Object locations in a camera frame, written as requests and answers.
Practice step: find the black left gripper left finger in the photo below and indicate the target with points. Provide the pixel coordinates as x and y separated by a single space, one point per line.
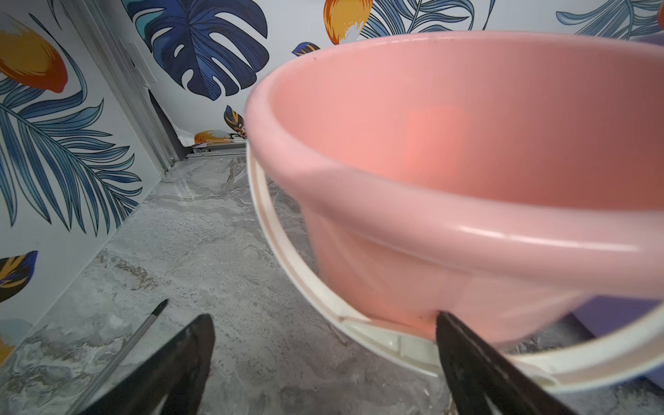
173 379

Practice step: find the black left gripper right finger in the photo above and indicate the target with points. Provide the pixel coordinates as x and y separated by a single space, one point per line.
482 380

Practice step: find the pink plastic bucket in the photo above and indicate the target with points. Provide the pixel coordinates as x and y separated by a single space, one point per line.
505 177

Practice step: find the orange handled screwdriver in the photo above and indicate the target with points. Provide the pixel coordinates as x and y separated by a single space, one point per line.
103 376

